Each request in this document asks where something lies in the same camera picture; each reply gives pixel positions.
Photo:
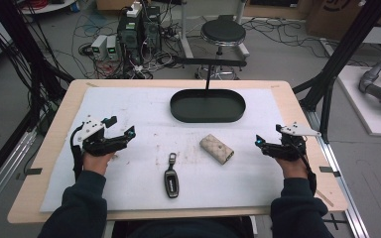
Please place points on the white power strip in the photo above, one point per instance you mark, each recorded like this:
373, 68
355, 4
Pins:
134, 9

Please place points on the white floor board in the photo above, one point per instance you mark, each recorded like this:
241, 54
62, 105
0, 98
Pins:
360, 109

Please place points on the black computer tower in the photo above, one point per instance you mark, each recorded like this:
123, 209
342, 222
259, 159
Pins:
129, 36
151, 31

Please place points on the beige quilted key pouch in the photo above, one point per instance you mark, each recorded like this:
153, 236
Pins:
216, 148

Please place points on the black stand with crossbar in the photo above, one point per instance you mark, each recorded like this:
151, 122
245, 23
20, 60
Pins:
208, 62

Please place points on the person's dark lap clothing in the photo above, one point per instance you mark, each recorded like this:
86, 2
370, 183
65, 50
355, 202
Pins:
185, 229

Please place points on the black slanted frame post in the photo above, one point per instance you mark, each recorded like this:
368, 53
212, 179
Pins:
344, 49

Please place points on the person's right hand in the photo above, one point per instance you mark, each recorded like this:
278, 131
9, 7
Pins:
291, 168

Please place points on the dark tape strip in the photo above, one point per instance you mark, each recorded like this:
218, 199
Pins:
329, 170
33, 171

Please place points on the grey bench power supply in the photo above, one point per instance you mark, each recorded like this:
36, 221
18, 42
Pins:
112, 48
98, 46

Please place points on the black car key fob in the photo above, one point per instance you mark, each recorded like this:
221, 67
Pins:
171, 181

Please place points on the black round stool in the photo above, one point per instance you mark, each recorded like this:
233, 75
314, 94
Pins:
223, 31

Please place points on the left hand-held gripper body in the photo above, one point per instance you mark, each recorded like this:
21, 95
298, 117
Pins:
91, 137

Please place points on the black oval tray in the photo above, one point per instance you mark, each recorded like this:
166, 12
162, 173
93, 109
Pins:
208, 107

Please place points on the light wooden table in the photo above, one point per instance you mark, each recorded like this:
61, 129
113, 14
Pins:
297, 99

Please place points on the person's left hand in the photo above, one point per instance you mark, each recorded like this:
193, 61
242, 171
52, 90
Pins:
95, 162

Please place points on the aluminium floor rail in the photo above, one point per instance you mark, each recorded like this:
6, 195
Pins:
344, 185
3, 172

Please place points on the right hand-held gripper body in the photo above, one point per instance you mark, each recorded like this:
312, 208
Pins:
289, 145

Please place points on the white table mat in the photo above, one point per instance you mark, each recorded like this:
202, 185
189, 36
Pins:
145, 109

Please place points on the brown cardboard box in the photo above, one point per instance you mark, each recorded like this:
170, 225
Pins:
330, 16

